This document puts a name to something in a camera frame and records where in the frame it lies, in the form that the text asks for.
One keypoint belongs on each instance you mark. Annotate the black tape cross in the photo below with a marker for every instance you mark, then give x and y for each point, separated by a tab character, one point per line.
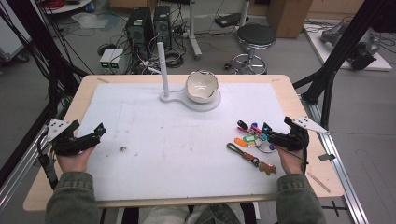
334	207

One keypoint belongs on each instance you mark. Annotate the large black computer tower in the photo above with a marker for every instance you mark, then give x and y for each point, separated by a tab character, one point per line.
138	31

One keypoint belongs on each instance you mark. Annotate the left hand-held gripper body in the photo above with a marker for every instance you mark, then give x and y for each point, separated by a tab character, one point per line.
67	144

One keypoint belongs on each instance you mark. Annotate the black tape piece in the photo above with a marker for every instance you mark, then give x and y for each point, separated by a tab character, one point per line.
327	157

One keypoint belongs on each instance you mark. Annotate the black round stool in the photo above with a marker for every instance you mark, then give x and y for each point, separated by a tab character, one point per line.
256	34

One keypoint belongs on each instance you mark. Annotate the white stand with pole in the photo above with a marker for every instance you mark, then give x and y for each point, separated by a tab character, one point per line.
163	71

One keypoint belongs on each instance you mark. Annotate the small black computer tower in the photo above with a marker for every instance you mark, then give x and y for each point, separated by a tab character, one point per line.
162	26

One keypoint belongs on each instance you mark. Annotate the person's right hand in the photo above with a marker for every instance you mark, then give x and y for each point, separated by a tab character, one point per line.
292	163

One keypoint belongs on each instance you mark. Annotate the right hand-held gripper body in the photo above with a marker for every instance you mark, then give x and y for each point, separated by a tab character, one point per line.
292	140

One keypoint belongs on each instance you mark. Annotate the person's left hand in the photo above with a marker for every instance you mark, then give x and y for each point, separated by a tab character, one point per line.
74	163

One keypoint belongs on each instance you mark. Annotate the person's legs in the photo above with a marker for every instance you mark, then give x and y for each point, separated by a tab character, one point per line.
186	216

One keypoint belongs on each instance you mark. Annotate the grey robot equipment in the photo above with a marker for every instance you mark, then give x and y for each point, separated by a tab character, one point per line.
364	53

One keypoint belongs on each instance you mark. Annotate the brown wooden cabinet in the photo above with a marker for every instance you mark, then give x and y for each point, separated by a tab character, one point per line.
288	17

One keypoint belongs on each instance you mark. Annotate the aluminium rail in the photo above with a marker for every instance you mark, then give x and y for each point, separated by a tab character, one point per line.
18	177
342	174

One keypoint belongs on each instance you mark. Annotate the white table leg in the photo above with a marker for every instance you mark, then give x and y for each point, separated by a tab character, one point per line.
193	34

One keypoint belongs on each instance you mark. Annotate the flat black box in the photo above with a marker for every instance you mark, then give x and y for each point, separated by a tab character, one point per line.
230	20

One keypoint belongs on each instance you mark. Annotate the wooden table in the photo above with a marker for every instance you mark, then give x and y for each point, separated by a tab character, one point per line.
323	174

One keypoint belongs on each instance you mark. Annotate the white eggshell-shaped bowl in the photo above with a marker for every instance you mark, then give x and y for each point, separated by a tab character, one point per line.
200	85

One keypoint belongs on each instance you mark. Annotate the white power supply box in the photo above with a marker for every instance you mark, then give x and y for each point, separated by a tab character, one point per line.
106	59
117	59

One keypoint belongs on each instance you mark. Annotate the clear plastic sheet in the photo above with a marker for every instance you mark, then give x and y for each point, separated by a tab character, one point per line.
93	20

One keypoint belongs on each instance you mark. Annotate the thin wooden stick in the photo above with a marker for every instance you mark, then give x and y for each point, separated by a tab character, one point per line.
319	182

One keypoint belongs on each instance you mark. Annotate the white platform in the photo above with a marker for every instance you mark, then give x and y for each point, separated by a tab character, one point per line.
383	63

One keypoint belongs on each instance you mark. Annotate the white mat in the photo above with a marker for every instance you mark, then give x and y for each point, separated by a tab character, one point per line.
180	149

